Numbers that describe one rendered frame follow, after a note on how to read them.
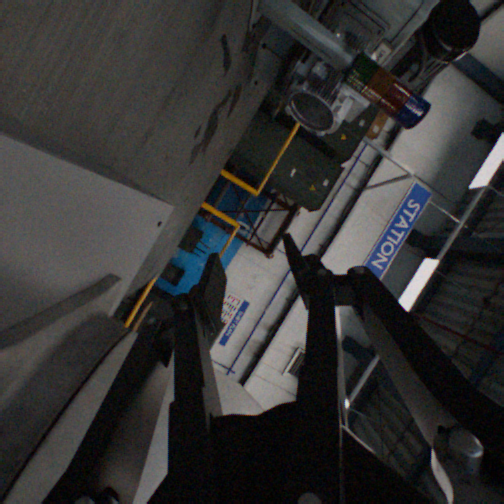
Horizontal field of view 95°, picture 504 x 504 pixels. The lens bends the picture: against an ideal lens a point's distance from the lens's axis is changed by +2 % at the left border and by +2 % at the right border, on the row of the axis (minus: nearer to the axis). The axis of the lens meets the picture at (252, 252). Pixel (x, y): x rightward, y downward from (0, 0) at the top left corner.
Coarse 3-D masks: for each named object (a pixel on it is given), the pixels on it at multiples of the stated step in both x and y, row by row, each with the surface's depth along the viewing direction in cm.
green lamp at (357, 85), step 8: (368, 56) 47; (360, 64) 47; (368, 64) 47; (376, 64) 47; (352, 72) 48; (360, 72) 48; (368, 72) 47; (352, 80) 49; (360, 80) 48; (368, 80) 48; (352, 88) 51; (360, 88) 50
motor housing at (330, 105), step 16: (352, 32) 62; (304, 64) 67; (320, 80) 62; (336, 80) 64; (288, 96) 70; (304, 96) 77; (320, 96) 63; (304, 112) 78; (320, 112) 78; (320, 128) 77; (336, 128) 72
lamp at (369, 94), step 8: (376, 72) 47; (384, 72) 47; (376, 80) 48; (384, 80) 48; (392, 80) 48; (368, 88) 49; (376, 88) 49; (384, 88) 48; (368, 96) 50; (376, 96) 50
